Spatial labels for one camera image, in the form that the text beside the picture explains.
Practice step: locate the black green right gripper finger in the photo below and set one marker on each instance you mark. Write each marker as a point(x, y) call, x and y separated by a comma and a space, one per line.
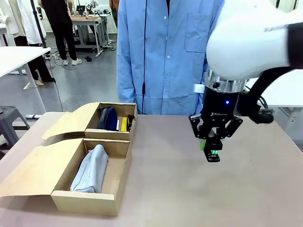
point(196, 125)
point(233, 127)

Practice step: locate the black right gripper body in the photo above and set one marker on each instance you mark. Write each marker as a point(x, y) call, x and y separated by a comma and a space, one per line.
point(217, 106)

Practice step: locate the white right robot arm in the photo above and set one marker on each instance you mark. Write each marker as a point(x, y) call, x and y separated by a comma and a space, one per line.
point(248, 42)

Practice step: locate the cardboard box with navy case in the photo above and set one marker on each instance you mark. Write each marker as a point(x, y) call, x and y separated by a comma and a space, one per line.
point(71, 123)

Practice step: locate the cardboard box with grey case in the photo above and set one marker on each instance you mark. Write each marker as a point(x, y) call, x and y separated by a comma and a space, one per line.
point(30, 170)

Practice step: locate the white side table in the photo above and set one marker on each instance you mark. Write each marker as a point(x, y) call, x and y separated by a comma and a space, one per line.
point(284, 94)

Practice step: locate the yellow utility knife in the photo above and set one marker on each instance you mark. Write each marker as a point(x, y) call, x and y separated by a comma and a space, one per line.
point(124, 125)

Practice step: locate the person in blue shirt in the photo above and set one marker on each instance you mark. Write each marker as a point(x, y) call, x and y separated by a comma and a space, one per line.
point(161, 59)

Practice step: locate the white marker black cap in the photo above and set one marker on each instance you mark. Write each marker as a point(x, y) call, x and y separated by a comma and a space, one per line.
point(117, 125)

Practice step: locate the navy pencil case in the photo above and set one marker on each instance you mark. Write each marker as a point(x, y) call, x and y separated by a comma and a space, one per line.
point(111, 120)

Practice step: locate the grey Campus pencil case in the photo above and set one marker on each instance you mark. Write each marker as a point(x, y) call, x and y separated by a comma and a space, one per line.
point(91, 170)

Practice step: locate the small black floor object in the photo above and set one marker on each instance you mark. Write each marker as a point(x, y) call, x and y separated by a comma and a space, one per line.
point(88, 59)

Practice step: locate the grey background workbench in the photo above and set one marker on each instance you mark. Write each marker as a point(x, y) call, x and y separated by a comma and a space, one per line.
point(87, 20)

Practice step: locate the white floor power strip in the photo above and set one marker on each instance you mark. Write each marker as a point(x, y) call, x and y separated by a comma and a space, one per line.
point(33, 116)

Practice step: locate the person in black clothes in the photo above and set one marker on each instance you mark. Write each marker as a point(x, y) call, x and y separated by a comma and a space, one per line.
point(59, 23)

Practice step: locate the grey metal stool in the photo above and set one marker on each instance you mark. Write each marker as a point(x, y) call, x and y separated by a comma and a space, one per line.
point(11, 113)

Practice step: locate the black tripod pole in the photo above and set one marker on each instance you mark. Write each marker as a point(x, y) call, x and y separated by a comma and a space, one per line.
point(39, 23)

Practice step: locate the white table with leg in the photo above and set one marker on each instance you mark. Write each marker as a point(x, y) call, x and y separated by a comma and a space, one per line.
point(19, 56)

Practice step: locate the person in white coat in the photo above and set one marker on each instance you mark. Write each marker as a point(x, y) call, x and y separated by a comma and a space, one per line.
point(28, 23)

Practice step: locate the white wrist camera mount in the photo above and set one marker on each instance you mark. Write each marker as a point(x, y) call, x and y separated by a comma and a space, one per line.
point(198, 88)

